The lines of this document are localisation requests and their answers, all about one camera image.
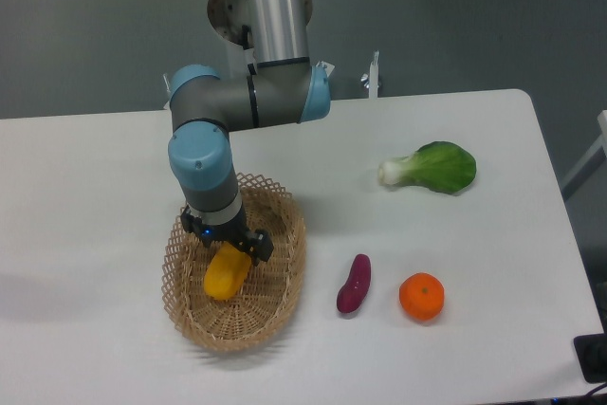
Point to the white post at right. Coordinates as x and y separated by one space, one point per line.
589 162

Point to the black device at edge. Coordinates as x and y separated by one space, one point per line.
591 354

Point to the green bok choy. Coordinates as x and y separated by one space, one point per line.
439 166

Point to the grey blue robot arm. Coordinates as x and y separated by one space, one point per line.
281 87

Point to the purple sweet potato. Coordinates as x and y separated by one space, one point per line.
354 291

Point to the woven wicker basket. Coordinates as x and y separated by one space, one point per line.
269 295

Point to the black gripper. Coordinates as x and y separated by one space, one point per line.
256 244

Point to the yellow mango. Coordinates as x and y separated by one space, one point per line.
226 272

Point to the orange mandarin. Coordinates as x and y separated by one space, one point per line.
422 296

